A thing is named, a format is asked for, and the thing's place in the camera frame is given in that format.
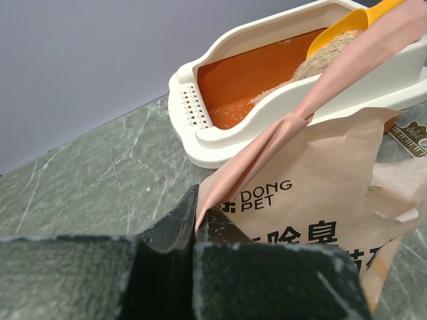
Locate cream orange litter box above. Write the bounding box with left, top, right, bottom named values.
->
left=168, top=1, right=426, bottom=169

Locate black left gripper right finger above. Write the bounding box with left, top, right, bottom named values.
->
left=195, top=209, right=250, bottom=245

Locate pink cat litter bag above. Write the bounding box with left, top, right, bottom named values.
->
left=195, top=1, right=426, bottom=311

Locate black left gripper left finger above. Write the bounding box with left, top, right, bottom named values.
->
left=139, top=184, right=199, bottom=253

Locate clean litter pile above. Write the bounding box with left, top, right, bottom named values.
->
left=249, top=30, right=362, bottom=105

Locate yellow plastic scoop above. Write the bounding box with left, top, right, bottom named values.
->
left=306, top=0, right=404, bottom=58

